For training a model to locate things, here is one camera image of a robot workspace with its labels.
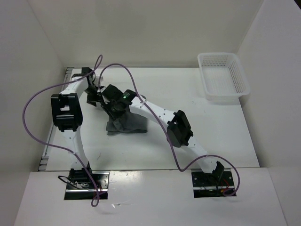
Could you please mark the grey shorts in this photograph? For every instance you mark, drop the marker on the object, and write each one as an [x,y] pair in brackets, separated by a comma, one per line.
[128,123]

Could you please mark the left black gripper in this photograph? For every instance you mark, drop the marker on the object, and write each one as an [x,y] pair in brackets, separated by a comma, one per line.
[92,100]

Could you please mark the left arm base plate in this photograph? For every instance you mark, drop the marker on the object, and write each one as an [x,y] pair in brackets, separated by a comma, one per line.
[101,183]

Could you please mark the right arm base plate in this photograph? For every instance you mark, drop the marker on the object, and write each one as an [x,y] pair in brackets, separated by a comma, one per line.
[203,188]

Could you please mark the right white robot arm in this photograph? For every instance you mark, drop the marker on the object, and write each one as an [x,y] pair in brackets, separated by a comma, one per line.
[178,133]

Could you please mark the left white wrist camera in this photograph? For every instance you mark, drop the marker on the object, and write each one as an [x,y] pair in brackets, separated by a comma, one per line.
[97,79]

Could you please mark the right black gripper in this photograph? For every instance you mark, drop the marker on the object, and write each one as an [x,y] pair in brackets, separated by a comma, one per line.
[106,107]

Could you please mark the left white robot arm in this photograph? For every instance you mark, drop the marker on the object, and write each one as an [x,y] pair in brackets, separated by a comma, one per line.
[68,118]

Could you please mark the white plastic basket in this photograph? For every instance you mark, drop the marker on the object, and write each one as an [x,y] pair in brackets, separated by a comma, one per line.
[223,77]

